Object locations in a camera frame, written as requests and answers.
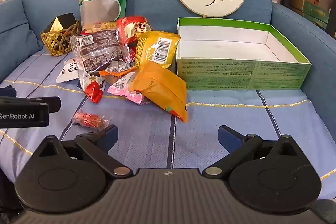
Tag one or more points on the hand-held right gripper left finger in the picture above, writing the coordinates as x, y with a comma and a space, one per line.
109, 136

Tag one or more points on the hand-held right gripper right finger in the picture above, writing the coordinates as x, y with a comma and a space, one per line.
226, 134

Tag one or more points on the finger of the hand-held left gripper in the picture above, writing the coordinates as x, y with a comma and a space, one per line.
52, 104

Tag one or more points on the red and silver snack packet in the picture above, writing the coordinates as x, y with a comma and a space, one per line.
93, 90

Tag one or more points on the green cardboard box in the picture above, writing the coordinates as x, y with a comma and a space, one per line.
236, 74

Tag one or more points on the small orange snack packet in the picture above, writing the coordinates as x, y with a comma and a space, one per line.
115, 71

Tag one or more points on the brown snack packet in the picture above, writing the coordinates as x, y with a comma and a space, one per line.
99, 49

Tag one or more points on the yellow snack packet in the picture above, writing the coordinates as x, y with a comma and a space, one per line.
149, 45

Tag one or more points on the blue plaid blanket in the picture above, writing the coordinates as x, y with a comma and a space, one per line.
210, 119

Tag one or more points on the red wrapped candy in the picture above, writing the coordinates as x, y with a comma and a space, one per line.
88, 119

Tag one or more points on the white snack packet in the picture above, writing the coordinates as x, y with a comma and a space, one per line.
68, 70

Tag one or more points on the pink snack packet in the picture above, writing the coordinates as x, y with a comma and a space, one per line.
123, 90

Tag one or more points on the blue cushion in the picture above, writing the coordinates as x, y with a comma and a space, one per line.
15, 37

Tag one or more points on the green flat carton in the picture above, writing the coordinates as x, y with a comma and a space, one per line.
315, 12

